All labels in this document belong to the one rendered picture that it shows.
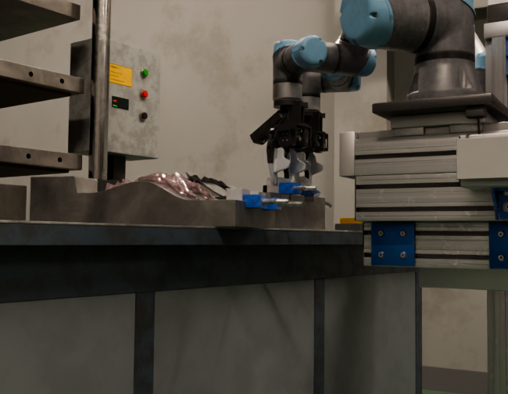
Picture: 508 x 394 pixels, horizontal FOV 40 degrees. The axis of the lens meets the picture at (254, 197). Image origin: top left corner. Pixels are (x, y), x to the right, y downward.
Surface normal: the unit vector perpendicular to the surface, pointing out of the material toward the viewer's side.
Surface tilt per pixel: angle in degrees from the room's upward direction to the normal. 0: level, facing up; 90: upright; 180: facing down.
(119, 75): 90
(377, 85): 90
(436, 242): 90
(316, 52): 90
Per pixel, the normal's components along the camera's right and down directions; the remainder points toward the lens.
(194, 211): -0.33, -0.06
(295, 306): 0.80, -0.03
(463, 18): 0.39, -0.05
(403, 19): 0.34, 0.24
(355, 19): -0.90, 0.08
